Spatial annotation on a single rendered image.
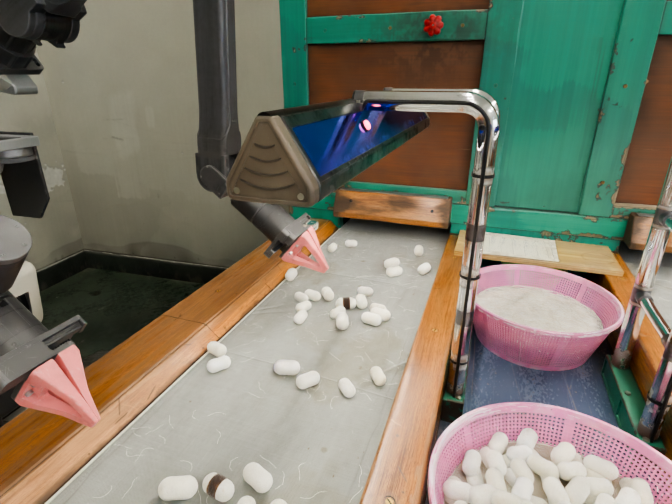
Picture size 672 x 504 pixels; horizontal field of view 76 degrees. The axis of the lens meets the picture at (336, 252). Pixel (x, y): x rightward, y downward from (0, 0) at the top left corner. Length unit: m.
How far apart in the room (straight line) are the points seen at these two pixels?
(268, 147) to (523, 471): 0.43
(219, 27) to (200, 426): 0.57
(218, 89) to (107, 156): 2.07
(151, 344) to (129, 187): 2.08
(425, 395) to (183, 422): 0.30
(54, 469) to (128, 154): 2.23
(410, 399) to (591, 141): 0.75
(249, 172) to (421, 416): 0.35
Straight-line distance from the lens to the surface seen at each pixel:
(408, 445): 0.52
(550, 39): 1.10
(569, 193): 1.13
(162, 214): 2.65
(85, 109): 2.82
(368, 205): 1.11
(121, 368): 0.68
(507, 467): 0.58
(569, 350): 0.80
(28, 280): 1.03
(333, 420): 0.57
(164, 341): 0.71
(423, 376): 0.61
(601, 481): 0.58
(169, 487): 0.51
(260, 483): 0.50
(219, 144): 0.75
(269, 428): 0.57
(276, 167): 0.35
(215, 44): 0.75
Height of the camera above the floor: 1.14
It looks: 22 degrees down
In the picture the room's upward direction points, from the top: straight up
